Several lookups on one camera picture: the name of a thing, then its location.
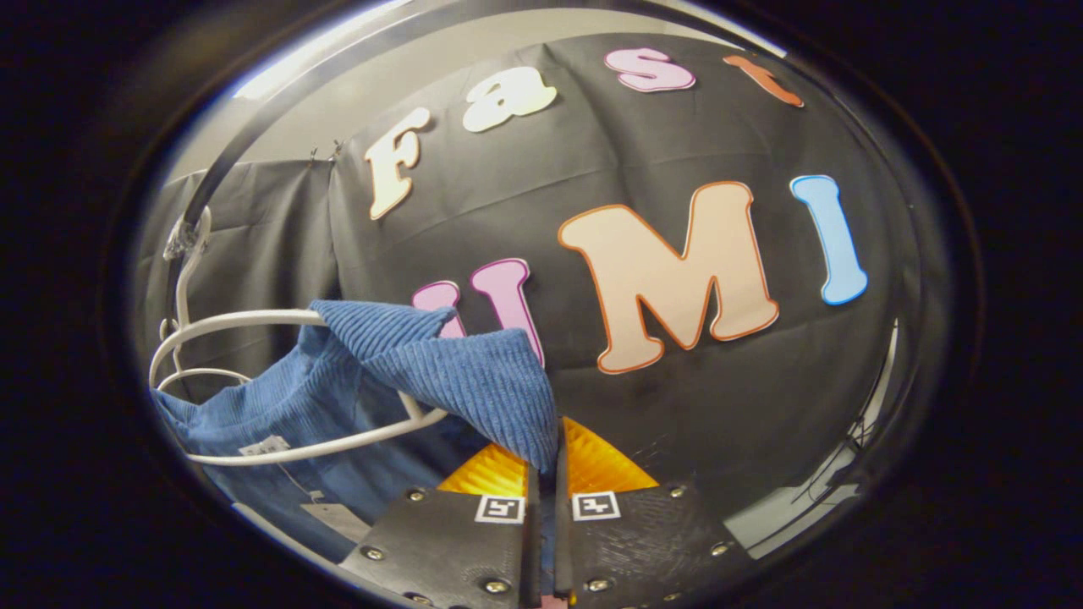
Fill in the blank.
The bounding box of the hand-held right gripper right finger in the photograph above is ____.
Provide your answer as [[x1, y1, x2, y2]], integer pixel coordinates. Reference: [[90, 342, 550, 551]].
[[554, 416, 758, 609]]

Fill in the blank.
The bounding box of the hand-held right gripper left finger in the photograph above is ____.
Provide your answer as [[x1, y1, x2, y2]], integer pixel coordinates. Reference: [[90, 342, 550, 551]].
[[338, 440, 542, 609]]

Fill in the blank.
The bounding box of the blue corduroy shirt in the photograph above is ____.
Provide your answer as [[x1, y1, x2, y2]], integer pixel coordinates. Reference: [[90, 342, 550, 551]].
[[152, 299, 559, 563]]

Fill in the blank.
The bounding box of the white clothes hanger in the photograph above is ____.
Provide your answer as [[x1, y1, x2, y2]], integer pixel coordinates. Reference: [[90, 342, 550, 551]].
[[148, 207, 449, 468], [157, 317, 255, 397]]

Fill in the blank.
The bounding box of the black backdrop cloth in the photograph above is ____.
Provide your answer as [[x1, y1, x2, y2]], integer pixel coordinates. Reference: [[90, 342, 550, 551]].
[[135, 34, 923, 542]]

